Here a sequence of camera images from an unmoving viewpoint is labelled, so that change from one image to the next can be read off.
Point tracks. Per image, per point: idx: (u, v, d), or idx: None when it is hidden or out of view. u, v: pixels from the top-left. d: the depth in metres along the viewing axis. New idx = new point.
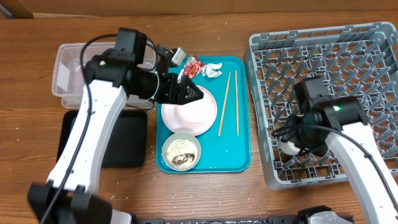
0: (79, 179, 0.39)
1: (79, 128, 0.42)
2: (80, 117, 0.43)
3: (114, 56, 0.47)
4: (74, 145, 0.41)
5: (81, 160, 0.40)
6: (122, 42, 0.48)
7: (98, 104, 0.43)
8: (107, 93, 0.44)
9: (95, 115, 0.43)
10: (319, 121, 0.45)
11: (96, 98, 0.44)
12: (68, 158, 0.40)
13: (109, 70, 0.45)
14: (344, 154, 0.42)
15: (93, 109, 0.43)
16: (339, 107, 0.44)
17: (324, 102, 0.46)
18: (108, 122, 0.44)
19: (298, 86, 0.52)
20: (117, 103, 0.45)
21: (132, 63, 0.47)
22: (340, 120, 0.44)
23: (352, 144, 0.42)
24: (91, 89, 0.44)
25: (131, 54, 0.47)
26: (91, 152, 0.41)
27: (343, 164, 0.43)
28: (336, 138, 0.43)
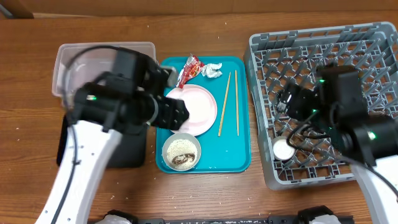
0: None
1: (65, 180, 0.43)
2: (65, 166, 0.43)
3: (111, 83, 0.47)
4: (57, 199, 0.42)
5: (63, 218, 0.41)
6: (122, 68, 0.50)
7: (84, 152, 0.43)
8: (95, 138, 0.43)
9: (80, 165, 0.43)
10: (349, 143, 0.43)
11: (81, 143, 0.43)
12: (51, 213, 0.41)
13: (100, 105, 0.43)
14: (374, 195, 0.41)
15: (79, 158, 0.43)
16: (375, 135, 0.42)
17: (355, 122, 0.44)
18: (96, 170, 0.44)
19: (328, 79, 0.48)
20: (104, 152, 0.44)
21: (126, 97, 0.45)
22: (374, 152, 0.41)
23: (385, 186, 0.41)
24: (78, 133, 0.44)
25: (127, 81, 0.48)
26: (74, 210, 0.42)
27: (370, 204, 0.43)
28: (369, 177, 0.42)
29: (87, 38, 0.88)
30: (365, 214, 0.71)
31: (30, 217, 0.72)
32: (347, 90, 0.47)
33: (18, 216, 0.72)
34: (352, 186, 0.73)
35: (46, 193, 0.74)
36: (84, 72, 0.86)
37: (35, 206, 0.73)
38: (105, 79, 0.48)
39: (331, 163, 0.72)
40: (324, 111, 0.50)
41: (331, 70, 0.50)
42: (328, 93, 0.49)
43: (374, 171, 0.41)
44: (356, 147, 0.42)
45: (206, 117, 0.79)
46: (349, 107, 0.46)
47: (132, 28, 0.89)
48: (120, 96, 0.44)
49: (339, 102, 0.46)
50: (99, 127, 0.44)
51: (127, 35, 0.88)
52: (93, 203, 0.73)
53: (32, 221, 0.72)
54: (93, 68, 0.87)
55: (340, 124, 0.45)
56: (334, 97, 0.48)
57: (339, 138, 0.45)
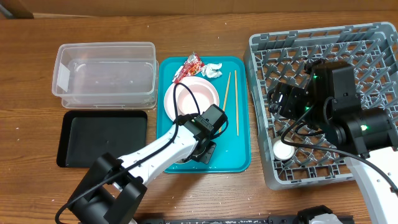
0: (140, 173, 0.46)
1: (159, 145, 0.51)
2: (163, 140, 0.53)
3: (199, 121, 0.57)
4: (150, 150, 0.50)
5: (149, 163, 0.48)
6: (211, 115, 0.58)
7: (178, 139, 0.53)
8: (187, 135, 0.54)
9: (173, 144, 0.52)
10: (341, 135, 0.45)
11: (179, 134, 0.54)
12: (142, 155, 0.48)
13: (193, 127, 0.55)
14: (369, 183, 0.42)
15: (175, 140, 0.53)
16: (367, 126, 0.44)
17: (348, 116, 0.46)
18: (175, 156, 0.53)
19: (324, 73, 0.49)
20: (188, 148, 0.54)
21: (208, 133, 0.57)
22: (365, 143, 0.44)
23: (378, 175, 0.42)
24: (180, 127, 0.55)
25: (211, 126, 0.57)
26: (158, 163, 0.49)
27: (364, 193, 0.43)
28: (361, 167, 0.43)
29: (87, 38, 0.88)
30: (365, 214, 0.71)
31: (30, 217, 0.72)
32: (341, 84, 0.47)
33: (18, 216, 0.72)
34: (352, 186, 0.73)
35: (46, 192, 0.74)
36: (84, 72, 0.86)
37: (35, 205, 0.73)
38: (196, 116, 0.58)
39: (331, 163, 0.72)
40: (317, 106, 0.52)
41: (323, 66, 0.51)
42: (319, 89, 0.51)
43: (366, 161, 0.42)
44: (350, 139, 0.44)
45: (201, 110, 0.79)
46: (342, 102, 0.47)
47: (132, 28, 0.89)
48: (206, 130, 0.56)
49: (332, 98, 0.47)
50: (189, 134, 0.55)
51: (128, 34, 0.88)
52: None
53: (31, 221, 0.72)
54: (93, 68, 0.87)
55: (334, 119, 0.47)
56: (328, 93, 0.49)
57: (331, 132, 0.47)
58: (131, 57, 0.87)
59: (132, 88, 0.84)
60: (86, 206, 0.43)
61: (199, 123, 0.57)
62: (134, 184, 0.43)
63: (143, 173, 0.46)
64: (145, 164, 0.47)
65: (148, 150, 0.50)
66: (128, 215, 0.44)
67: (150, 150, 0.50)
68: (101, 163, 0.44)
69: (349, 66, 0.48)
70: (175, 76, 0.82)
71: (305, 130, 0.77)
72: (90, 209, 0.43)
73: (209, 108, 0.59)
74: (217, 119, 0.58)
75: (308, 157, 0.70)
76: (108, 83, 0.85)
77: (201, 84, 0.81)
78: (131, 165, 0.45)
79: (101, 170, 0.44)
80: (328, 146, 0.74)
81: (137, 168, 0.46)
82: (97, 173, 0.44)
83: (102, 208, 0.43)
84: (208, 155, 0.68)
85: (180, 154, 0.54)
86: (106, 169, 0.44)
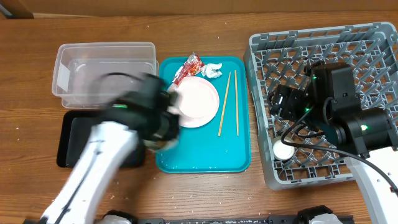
0: (73, 219, 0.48)
1: (84, 167, 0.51)
2: (85, 158, 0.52)
3: (133, 100, 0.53)
4: (74, 184, 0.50)
5: (78, 198, 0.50)
6: (145, 88, 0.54)
7: (103, 145, 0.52)
8: (113, 134, 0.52)
9: (99, 155, 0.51)
10: (341, 135, 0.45)
11: (103, 138, 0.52)
12: (68, 197, 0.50)
13: (126, 113, 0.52)
14: (369, 183, 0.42)
15: (100, 150, 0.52)
16: (367, 126, 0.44)
17: (347, 116, 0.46)
18: (114, 163, 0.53)
19: (323, 73, 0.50)
20: (121, 149, 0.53)
21: (148, 109, 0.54)
22: (366, 143, 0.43)
23: (378, 175, 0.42)
24: (104, 129, 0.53)
25: (148, 99, 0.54)
26: (89, 194, 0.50)
27: (364, 193, 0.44)
28: (361, 167, 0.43)
29: (87, 38, 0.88)
30: (365, 214, 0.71)
31: (31, 217, 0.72)
32: (341, 85, 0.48)
33: (19, 216, 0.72)
34: (352, 186, 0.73)
35: (47, 192, 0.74)
36: (84, 72, 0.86)
37: (35, 205, 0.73)
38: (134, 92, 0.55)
39: (331, 163, 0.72)
40: (318, 107, 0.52)
41: (323, 66, 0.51)
42: (319, 89, 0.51)
43: (367, 162, 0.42)
44: (349, 139, 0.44)
45: (197, 104, 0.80)
46: (342, 102, 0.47)
47: (132, 28, 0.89)
48: (142, 107, 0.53)
49: (332, 98, 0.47)
50: (120, 126, 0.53)
51: (127, 34, 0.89)
52: None
53: (32, 221, 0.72)
54: (93, 68, 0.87)
55: (334, 119, 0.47)
56: (327, 93, 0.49)
57: (331, 133, 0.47)
58: (131, 57, 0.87)
59: None
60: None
61: (132, 105, 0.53)
62: None
63: (76, 216, 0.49)
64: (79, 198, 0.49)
65: (81, 176, 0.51)
66: None
67: (80, 176, 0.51)
68: None
69: (349, 67, 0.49)
70: (175, 76, 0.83)
71: (305, 130, 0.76)
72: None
73: (144, 81, 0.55)
74: (147, 93, 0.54)
75: (308, 157, 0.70)
76: (108, 83, 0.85)
77: (202, 84, 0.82)
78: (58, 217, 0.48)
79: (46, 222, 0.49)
80: (328, 146, 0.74)
81: (74, 202, 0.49)
82: None
83: None
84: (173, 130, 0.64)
85: (117, 160, 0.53)
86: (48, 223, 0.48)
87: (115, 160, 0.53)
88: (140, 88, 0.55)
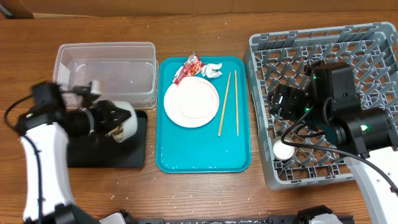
0: (53, 199, 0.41)
1: (33, 167, 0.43)
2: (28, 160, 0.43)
3: (38, 106, 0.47)
4: (34, 178, 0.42)
5: (48, 183, 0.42)
6: (43, 95, 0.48)
7: (40, 142, 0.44)
8: (45, 132, 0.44)
9: (41, 152, 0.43)
10: (341, 135, 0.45)
11: (36, 139, 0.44)
12: (35, 188, 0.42)
13: (36, 118, 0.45)
14: (369, 183, 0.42)
15: (39, 149, 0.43)
16: (367, 126, 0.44)
17: (347, 116, 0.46)
18: (58, 152, 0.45)
19: (323, 73, 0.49)
20: (59, 134, 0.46)
21: (60, 104, 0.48)
22: (366, 143, 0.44)
23: (378, 175, 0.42)
24: (30, 135, 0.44)
25: (53, 100, 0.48)
26: (53, 173, 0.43)
27: (364, 193, 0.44)
28: (362, 167, 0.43)
29: (87, 38, 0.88)
30: (365, 214, 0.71)
31: None
32: (341, 85, 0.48)
33: (19, 216, 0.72)
34: (352, 186, 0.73)
35: None
36: (84, 72, 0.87)
37: None
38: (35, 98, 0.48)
39: (331, 163, 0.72)
40: (318, 107, 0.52)
41: (323, 66, 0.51)
42: (319, 89, 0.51)
43: (367, 162, 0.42)
44: (350, 139, 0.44)
45: (198, 104, 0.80)
46: (342, 102, 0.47)
47: (132, 28, 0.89)
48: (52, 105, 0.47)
49: (332, 98, 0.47)
50: (44, 126, 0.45)
51: (127, 34, 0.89)
52: (93, 203, 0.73)
53: None
54: (93, 68, 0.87)
55: (334, 119, 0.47)
56: (327, 93, 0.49)
57: (331, 134, 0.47)
58: (131, 57, 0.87)
59: (132, 88, 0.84)
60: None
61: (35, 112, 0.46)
62: (58, 212, 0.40)
63: (55, 194, 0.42)
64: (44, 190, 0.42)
65: (35, 177, 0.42)
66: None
67: (35, 176, 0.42)
68: None
69: (349, 66, 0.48)
70: (175, 76, 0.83)
71: (305, 130, 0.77)
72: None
73: (37, 89, 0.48)
74: (48, 98, 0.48)
75: (308, 157, 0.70)
76: (108, 83, 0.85)
77: (203, 84, 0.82)
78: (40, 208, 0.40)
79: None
80: (328, 146, 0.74)
81: (44, 201, 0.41)
82: None
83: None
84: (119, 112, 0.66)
85: (61, 141, 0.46)
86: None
87: (57, 145, 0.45)
88: (36, 97, 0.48)
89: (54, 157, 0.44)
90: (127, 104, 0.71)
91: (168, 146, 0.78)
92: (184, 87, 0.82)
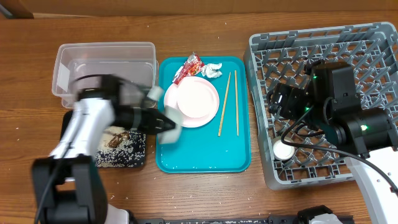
0: (78, 150, 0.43)
1: (74, 125, 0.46)
2: (76, 120, 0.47)
3: (96, 91, 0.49)
4: (71, 132, 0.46)
5: (82, 135, 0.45)
6: (96, 96, 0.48)
7: (89, 110, 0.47)
8: (94, 102, 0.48)
9: (86, 116, 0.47)
10: (341, 135, 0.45)
11: (87, 104, 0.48)
12: (67, 142, 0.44)
13: (95, 99, 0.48)
14: (369, 183, 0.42)
15: (87, 112, 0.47)
16: (367, 126, 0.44)
17: (347, 116, 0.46)
18: (99, 122, 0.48)
19: (323, 74, 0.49)
20: (103, 115, 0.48)
21: (114, 95, 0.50)
22: (366, 143, 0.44)
23: (379, 175, 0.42)
24: (84, 100, 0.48)
25: (112, 94, 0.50)
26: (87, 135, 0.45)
27: (364, 193, 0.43)
28: (362, 167, 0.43)
29: (87, 38, 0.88)
30: (365, 214, 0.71)
31: (31, 217, 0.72)
32: (341, 85, 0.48)
33: (18, 216, 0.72)
34: (352, 187, 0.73)
35: None
36: (84, 72, 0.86)
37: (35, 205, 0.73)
38: (92, 100, 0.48)
39: (331, 163, 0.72)
40: (318, 107, 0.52)
41: (323, 66, 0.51)
42: (319, 89, 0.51)
43: (367, 161, 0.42)
44: (350, 139, 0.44)
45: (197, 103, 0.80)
46: (342, 102, 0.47)
47: (132, 28, 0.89)
48: (106, 90, 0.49)
49: (332, 98, 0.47)
50: (92, 115, 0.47)
51: (127, 34, 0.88)
52: None
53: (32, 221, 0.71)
54: (93, 68, 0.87)
55: (334, 119, 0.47)
56: (327, 93, 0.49)
57: (332, 134, 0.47)
58: (131, 57, 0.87)
59: None
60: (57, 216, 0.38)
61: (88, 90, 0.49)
62: (77, 167, 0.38)
63: (80, 150, 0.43)
64: (76, 142, 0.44)
65: (71, 130, 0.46)
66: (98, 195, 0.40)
67: (71, 131, 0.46)
68: (35, 178, 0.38)
69: (349, 66, 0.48)
70: (175, 76, 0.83)
71: (305, 130, 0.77)
72: (61, 216, 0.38)
73: (101, 93, 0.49)
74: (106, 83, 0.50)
75: (308, 157, 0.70)
76: None
77: (203, 83, 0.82)
78: (64, 152, 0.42)
79: (40, 178, 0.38)
80: (328, 145, 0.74)
81: (71, 150, 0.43)
82: (36, 186, 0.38)
83: (68, 205, 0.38)
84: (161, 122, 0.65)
85: (104, 120, 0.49)
86: (41, 168, 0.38)
87: (100, 117, 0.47)
88: (92, 100, 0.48)
89: (96, 123, 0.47)
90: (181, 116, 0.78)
91: (168, 146, 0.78)
92: (185, 86, 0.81)
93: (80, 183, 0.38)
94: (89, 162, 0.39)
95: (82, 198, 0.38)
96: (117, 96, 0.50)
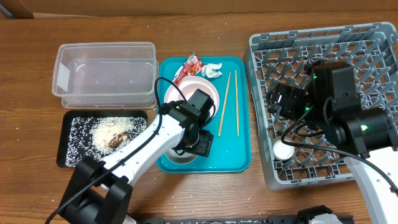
0: (124, 172, 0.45)
1: (142, 139, 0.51)
2: (145, 134, 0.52)
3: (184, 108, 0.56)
4: (133, 146, 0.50)
5: (140, 154, 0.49)
6: (181, 116, 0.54)
7: (163, 130, 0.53)
8: (173, 124, 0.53)
9: (157, 135, 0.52)
10: (341, 134, 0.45)
11: (164, 125, 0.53)
12: (124, 154, 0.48)
13: (179, 115, 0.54)
14: (369, 184, 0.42)
15: (160, 132, 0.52)
16: (367, 126, 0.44)
17: (348, 116, 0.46)
18: (163, 145, 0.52)
19: (323, 74, 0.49)
20: (170, 140, 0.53)
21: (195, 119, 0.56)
22: (366, 143, 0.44)
23: (379, 175, 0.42)
24: (163, 118, 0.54)
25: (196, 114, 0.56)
26: (143, 158, 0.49)
27: (364, 193, 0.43)
28: (362, 167, 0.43)
29: (87, 38, 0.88)
30: (365, 214, 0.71)
31: (30, 217, 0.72)
32: (341, 85, 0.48)
33: (18, 216, 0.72)
34: (352, 187, 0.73)
35: (47, 192, 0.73)
36: (84, 72, 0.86)
37: (35, 205, 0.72)
38: (175, 115, 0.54)
39: (331, 163, 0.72)
40: (318, 107, 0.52)
41: (323, 66, 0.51)
42: (319, 89, 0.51)
43: (366, 161, 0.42)
44: (350, 139, 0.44)
45: None
46: (342, 102, 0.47)
47: (132, 28, 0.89)
48: (191, 115, 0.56)
49: (332, 98, 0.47)
50: (164, 137, 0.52)
51: (127, 34, 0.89)
52: None
53: (31, 221, 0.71)
54: (93, 68, 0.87)
55: (334, 119, 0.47)
56: (327, 93, 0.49)
57: (332, 134, 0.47)
58: (131, 58, 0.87)
59: (132, 88, 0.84)
60: (78, 210, 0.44)
61: (184, 109, 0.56)
62: (117, 186, 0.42)
63: (128, 171, 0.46)
64: (130, 161, 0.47)
65: (136, 144, 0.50)
66: (120, 214, 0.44)
67: (136, 145, 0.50)
68: (81, 168, 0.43)
69: (349, 66, 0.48)
70: (175, 76, 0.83)
71: (305, 130, 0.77)
72: (83, 213, 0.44)
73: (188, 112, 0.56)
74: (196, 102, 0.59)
75: (308, 157, 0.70)
76: (108, 83, 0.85)
77: (202, 81, 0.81)
78: (114, 165, 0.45)
79: (83, 175, 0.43)
80: (328, 145, 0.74)
81: (120, 166, 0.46)
82: (79, 178, 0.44)
83: (93, 210, 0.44)
84: (203, 144, 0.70)
85: (166, 144, 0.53)
86: (89, 167, 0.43)
87: (164, 142, 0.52)
88: (176, 116, 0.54)
89: (159, 147, 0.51)
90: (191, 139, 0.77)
91: None
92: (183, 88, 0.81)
93: (109, 201, 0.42)
94: (127, 191, 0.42)
95: (102, 213, 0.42)
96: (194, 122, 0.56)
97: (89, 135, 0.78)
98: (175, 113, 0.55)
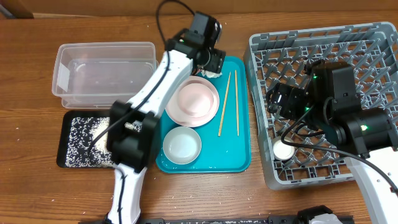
0: (151, 107, 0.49)
1: (157, 76, 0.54)
2: (158, 71, 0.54)
3: (188, 37, 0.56)
4: (152, 84, 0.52)
5: (159, 90, 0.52)
6: (185, 48, 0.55)
7: (173, 65, 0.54)
8: (180, 58, 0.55)
9: (169, 71, 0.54)
10: (341, 134, 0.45)
11: (171, 60, 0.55)
12: (145, 92, 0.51)
13: (184, 46, 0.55)
14: (369, 184, 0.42)
15: (170, 67, 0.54)
16: (367, 126, 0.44)
17: (347, 116, 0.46)
18: (179, 75, 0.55)
19: (323, 74, 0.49)
20: (184, 71, 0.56)
21: (201, 46, 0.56)
22: (366, 143, 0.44)
23: (379, 175, 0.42)
24: (170, 54, 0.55)
25: (201, 37, 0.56)
26: (163, 93, 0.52)
27: (364, 193, 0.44)
28: (362, 167, 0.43)
29: (87, 38, 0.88)
30: (365, 214, 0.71)
31: (31, 217, 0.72)
32: (341, 85, 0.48)
33: (18, 216, 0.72)
34: (352, 187, 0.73)
35: (47, 193, 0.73)
36: (84, 72, 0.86)
37: (35, 206, 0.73)
38: (175, 46, 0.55)
39: (331, 163, 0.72)
40: (318, 107, 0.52)
41: (323, 66, 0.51)
42: (319, 89, 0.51)
43: (367, 162, 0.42)
44: (350, 139, 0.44)
45: (196, 106, 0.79)
46: (342, 102, 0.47)
47: (132, 28, 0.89)
48: (196, 44, 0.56)
49: (332, 98, 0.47)
50: (176, 67, 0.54)
51: (127, 34, 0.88)
52: (93, 203, 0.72)
53: (32, 221, 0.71)
54: (93, 68, 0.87)
55: (334, 119, 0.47)
56: (327, 93, 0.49)
57: (331, 134, 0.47)
58: (131, 57, 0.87)
59: (132, 88, 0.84)
60: (122, 144, 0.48)
61: (188, 40, 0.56)
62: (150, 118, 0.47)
63: (154, 106, 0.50)
64: (152, 98, 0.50)
65: (152, 83, 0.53)
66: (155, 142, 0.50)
67: (152, 85, 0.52)
68: (116, 109, 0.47)
69: (349, 66, 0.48)
70: None
71: (305, 130, 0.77)
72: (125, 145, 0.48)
73: (190, 38, 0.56)
74: (197, 23, 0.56)
75: (308, 157, 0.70)
76: (108, 83, 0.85)
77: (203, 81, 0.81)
78: (140, 103, 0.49)
79: (117, 116, 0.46)
80: (328, 145, 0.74)
81: (147, 103, 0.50)
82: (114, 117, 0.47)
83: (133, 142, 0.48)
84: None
85: (179, 78, 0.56)
86: (121, 108, 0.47)
87: (179, 74, 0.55)
88: (178, 48, 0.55)
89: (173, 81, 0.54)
90: (191, 139, 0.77)
91: None
92: (193, 90, 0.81)
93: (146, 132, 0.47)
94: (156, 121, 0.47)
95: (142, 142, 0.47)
96: (201, 53, 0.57)
97: (89, 135, 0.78)
98: (175, 46, 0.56)
